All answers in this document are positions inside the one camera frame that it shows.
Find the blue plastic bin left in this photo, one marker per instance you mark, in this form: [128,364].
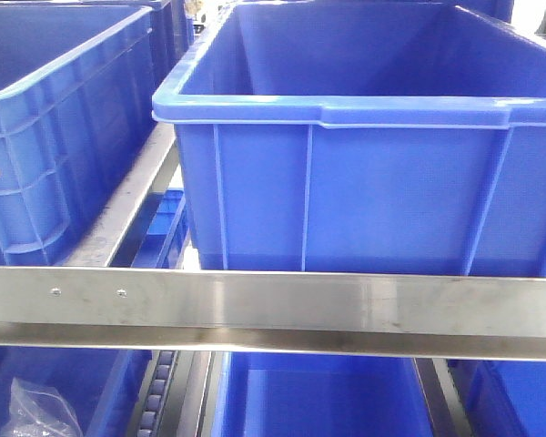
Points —
[76,83]

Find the roller track rail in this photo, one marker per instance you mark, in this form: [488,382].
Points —
[155,401]

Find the clear plastic bag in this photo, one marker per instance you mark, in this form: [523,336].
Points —
[39,410]

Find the blue bin lower right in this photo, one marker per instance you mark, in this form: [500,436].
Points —
[502,398]

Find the blue plastic bin centre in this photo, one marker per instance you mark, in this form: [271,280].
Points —
[397,137]

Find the blue bin lower centre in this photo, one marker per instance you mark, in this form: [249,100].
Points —
[282,394]

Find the blue bin lower left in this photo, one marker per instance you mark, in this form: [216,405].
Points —
[101,386]

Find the blue plastic bin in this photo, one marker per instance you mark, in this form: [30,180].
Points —
[76,83]
[397,137]

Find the stainless steel shelf rail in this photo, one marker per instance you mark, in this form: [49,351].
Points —
[340,313]

